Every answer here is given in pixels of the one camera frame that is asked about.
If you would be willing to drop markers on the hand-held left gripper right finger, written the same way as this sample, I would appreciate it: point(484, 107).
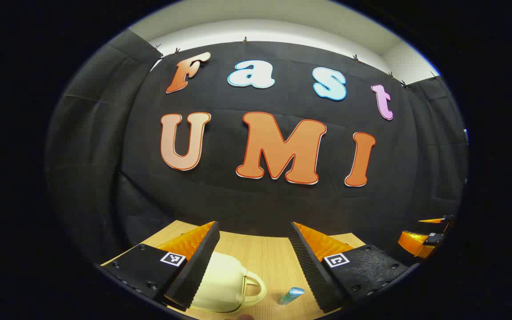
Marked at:
point(309, 271)

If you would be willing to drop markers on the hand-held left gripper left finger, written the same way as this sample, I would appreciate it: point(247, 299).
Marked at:
point(194, 271)

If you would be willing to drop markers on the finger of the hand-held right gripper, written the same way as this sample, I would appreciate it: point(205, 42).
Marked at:
point(438, 219)
point(414, 243)

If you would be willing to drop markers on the pale yellow suitcase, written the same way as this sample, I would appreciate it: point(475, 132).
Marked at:
point(220, 284)

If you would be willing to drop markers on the blue bottle with blue cap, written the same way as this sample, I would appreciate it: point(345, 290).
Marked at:
point(290, 296)

